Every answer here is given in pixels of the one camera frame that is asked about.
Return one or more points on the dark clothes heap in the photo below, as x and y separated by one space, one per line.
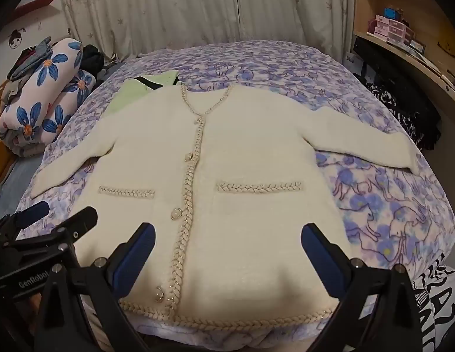
92 58

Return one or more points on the black white patterned cloth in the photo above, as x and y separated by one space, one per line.
403 112

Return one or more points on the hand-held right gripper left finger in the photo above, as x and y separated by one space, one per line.
137 253

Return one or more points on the blue floral pillow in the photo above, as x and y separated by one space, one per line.
47 91

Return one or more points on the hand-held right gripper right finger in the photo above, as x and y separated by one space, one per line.
319 260

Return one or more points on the cream patterned curtain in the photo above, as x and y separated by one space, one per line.
176 7

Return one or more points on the black white printed garment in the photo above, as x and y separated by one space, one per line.
440 300

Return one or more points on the grey bed sheet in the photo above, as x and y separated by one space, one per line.
13 187

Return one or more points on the cartoon wall sticker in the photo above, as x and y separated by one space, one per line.
16 38

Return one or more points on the small blue box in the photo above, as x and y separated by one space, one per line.
392 13

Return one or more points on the stack of pink boxes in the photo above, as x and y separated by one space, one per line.
392 29

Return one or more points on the purple floral blanket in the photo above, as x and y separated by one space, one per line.
378 198

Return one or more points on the wooden shelf unit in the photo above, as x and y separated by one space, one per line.
425 11

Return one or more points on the red wall shelf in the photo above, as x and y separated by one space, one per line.
36 5

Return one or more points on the white printed box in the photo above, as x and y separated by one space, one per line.
352 62

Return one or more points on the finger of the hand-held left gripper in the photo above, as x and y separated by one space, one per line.
80 220
31 211

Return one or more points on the light green garment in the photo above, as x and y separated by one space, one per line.
128 95

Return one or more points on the pile of grey clothes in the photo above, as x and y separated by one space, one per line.
31 60

